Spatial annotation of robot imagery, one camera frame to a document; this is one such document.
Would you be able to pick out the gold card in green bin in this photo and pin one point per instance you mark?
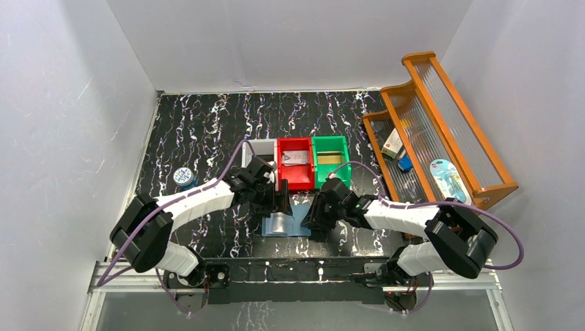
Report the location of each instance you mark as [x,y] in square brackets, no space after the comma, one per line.
[329,158]

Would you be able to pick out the small blue object on shelf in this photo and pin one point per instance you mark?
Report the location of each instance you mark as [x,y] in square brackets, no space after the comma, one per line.
[405,164]

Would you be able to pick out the green plastic bin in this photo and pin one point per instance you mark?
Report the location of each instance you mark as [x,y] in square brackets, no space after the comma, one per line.
[327,144]

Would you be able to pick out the blue round tape tin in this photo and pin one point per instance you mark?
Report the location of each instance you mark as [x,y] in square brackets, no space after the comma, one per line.
[184,178]

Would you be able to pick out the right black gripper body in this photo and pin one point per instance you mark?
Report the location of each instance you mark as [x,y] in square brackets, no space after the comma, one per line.
[340,211]

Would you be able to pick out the small red white box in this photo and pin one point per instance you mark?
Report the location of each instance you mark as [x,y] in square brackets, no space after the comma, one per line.
[393,145]

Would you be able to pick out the aluminium rail frame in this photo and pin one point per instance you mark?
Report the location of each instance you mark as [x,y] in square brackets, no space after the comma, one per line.
[131,281]

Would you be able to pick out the orange wooden shelf rack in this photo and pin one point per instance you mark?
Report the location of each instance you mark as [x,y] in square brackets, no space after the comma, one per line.
[434,122]

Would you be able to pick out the blue card holder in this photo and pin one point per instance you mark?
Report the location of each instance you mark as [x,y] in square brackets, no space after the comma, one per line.
[283,225]

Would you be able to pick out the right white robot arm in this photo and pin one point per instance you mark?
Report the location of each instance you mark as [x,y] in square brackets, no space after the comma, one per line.
[454,237]

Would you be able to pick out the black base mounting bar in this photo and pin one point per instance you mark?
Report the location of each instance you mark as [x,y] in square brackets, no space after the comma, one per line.
[236,280]

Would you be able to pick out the white plastic bin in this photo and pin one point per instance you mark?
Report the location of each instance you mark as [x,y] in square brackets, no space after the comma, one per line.
[264,148]

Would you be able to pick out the red plastic bin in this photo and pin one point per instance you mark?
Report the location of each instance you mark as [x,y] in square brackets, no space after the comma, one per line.
[300,178]

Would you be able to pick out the blue blister pack toy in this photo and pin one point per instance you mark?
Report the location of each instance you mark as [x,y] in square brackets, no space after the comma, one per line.
[449,181]

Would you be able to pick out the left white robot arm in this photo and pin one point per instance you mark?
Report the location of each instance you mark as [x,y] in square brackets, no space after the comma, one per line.
[142,234]

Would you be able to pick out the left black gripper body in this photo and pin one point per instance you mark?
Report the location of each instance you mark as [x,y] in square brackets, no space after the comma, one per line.
[274,196]

